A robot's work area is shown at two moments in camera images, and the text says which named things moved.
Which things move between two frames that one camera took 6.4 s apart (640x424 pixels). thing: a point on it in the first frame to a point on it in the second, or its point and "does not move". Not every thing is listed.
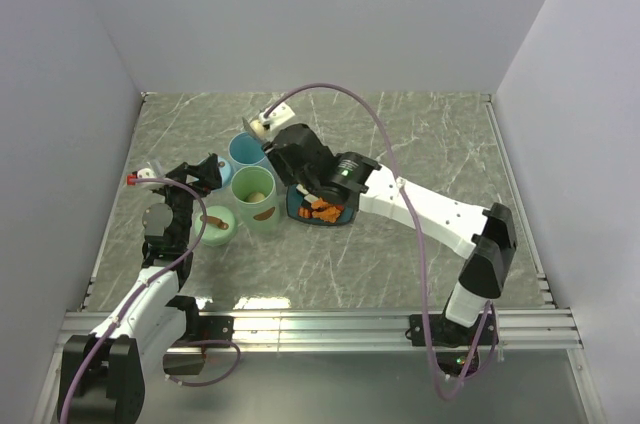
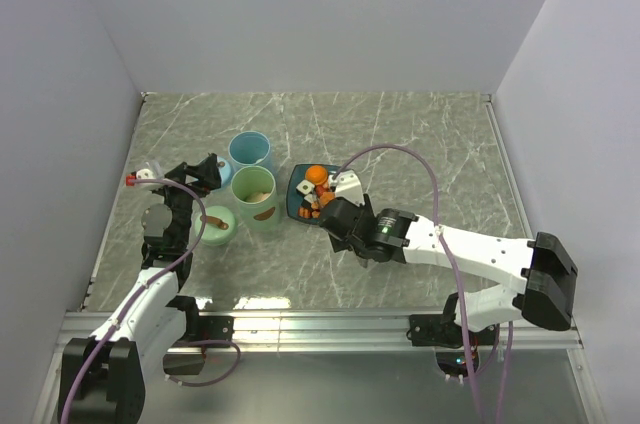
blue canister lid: [226, 172] does not move
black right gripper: [277, 159] to [340, 244]
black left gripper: [207, 174] does not move
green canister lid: [219, 227] does not move
